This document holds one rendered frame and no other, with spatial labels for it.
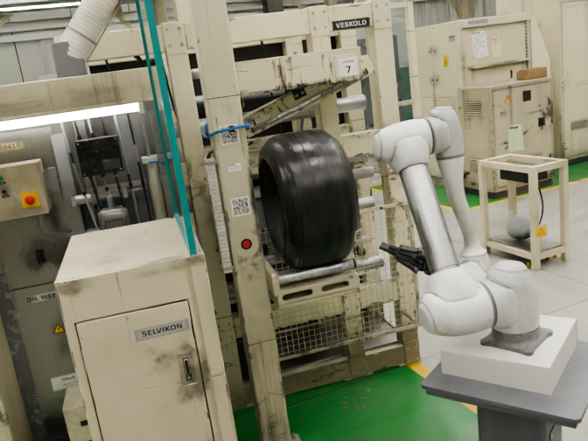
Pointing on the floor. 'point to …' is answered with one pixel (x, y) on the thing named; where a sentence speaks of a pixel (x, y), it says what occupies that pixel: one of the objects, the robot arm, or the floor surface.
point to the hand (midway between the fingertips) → (388, 248)
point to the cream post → (208, 71)
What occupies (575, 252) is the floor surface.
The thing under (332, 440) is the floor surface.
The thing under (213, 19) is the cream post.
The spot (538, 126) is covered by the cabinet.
